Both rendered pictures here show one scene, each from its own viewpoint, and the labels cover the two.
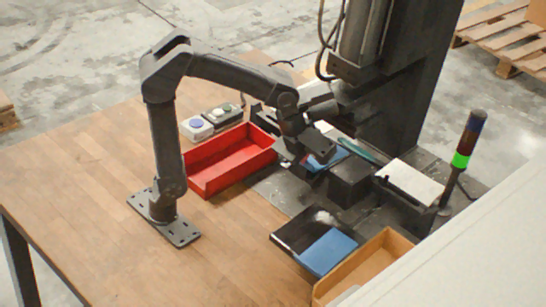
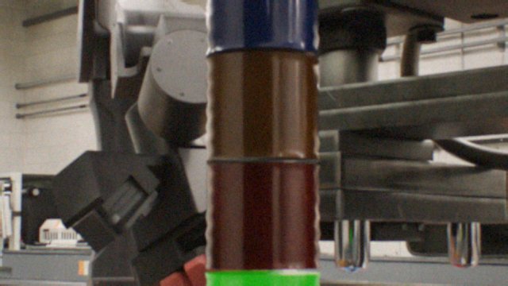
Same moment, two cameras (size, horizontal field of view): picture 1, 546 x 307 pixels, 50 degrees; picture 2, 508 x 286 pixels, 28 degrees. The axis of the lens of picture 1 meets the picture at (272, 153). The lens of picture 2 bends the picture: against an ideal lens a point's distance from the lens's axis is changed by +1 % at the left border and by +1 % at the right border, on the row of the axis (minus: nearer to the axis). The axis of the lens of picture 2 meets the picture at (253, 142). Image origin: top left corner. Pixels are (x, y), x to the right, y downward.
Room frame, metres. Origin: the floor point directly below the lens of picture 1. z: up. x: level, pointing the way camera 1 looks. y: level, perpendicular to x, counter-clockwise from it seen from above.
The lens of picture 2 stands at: (1.12, -0.77, 1.10)
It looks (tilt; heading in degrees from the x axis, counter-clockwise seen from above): 5 degrees up; 93
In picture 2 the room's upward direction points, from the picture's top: straight up
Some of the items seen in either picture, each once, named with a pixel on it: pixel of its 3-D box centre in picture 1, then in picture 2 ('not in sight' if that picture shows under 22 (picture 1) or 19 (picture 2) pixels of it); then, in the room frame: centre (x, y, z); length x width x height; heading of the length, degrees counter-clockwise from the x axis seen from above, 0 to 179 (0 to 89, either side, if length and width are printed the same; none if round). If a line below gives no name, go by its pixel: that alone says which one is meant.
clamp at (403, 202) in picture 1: (395, 199); not in sight; (1.06, -0.31, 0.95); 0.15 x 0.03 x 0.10; 51
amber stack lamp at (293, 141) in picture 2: (471, 133); (263, 111); (1.11, -0.44, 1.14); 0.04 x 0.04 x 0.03
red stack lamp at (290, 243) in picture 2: (466, 145); (263, 216); (1.11, -0.44, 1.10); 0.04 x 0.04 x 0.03
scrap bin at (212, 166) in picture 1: (228, 158); not in sight; (1.15, 0.11, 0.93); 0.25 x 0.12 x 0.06; 141
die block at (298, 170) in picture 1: (329, 170); not in sight; (1.15, -0.15, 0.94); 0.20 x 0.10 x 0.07; 51
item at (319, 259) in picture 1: (326, 249); not in sight; (0.88, -0.15, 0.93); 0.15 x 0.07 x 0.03; 144
